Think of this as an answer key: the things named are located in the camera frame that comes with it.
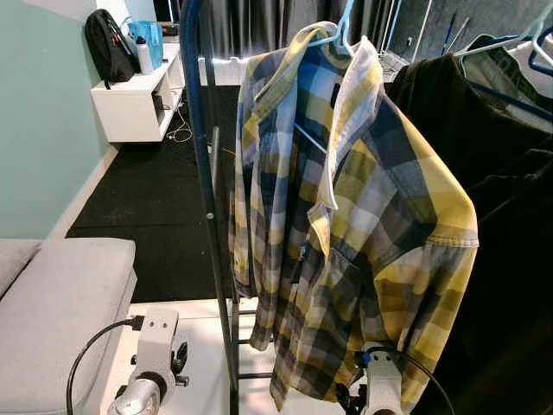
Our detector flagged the yellow grey plaid shirt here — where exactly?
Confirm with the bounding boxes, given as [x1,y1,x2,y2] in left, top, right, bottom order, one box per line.
[227,22,480,414]

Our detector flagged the white clothes hanger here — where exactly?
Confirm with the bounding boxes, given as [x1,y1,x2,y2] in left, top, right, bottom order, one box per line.
[449,17,553,96]
[298,0,357,57]

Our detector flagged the blue clothes hanger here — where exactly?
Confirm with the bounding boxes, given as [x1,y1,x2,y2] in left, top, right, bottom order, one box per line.
[471,26,553,122]

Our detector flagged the grey cushion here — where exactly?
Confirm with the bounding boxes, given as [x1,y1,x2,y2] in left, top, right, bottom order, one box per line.
[0,239,42,299]

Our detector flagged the white low shelf cabinet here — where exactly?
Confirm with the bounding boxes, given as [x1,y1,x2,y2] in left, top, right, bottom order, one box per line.
[91,43,187,144]

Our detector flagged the black hanging garment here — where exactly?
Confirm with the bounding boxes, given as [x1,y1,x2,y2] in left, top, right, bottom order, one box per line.
[385,54,553,415]

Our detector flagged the white bottle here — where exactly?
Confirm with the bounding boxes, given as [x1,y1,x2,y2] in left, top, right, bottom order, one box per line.
[136,36,153,74]

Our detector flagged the black backpack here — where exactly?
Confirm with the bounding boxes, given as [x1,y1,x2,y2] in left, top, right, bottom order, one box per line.
[84,9,139,89]

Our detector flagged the light blue bag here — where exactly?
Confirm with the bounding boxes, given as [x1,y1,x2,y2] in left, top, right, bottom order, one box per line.
[128,19,165,70]

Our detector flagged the white shirt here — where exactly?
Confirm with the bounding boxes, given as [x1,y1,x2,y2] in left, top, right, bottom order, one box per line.
[510,35,553,100]

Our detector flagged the dark pleated curtain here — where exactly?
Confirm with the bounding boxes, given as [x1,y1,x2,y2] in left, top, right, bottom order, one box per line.
[156,0,553,61]

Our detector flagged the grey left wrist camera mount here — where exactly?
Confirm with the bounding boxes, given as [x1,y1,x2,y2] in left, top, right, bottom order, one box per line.
[134,310,181,386]

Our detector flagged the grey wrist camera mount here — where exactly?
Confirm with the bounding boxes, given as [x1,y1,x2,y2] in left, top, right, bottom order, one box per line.
[361,344,405,415]
[134,310,181,386]

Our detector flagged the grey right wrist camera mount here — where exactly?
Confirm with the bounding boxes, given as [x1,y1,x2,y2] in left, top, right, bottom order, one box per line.
[361,344,405,415]

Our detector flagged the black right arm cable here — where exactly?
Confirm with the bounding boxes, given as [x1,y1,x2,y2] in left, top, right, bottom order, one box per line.
[359,346,457,415]

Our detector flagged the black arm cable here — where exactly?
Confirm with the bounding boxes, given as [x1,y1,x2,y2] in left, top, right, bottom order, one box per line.
[67,316,146,415]
[359,346,457,415]

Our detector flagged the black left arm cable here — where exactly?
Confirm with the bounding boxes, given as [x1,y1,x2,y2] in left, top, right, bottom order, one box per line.
[67,316,146,415]

